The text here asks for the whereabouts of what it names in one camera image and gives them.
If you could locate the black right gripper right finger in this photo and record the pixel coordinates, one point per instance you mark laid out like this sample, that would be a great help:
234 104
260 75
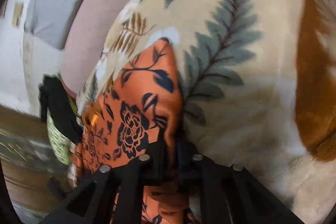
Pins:
227 194

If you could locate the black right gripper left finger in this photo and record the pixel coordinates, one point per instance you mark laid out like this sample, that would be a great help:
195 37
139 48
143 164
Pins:
113 195

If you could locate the orange black floral shirt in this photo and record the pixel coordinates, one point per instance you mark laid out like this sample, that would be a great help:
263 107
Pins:
137 108

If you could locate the green white patterned pillow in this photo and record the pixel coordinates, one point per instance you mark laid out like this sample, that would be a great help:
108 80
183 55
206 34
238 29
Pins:
61 145

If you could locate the wooden glass-panel wardrobe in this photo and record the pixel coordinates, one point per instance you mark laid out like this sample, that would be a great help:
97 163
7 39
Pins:
28 164

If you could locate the black garment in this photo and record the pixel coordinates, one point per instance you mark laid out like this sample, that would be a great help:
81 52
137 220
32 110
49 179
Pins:
54 100

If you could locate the cream leaf-print fleece blanket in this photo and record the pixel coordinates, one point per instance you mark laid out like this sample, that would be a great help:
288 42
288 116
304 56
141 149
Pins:
257 79

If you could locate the pink bolster cushion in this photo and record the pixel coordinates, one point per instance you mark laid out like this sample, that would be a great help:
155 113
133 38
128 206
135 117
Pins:
85 41

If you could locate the beige wall switch plate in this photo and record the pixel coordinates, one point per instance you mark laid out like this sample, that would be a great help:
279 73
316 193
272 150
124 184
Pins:
17 13

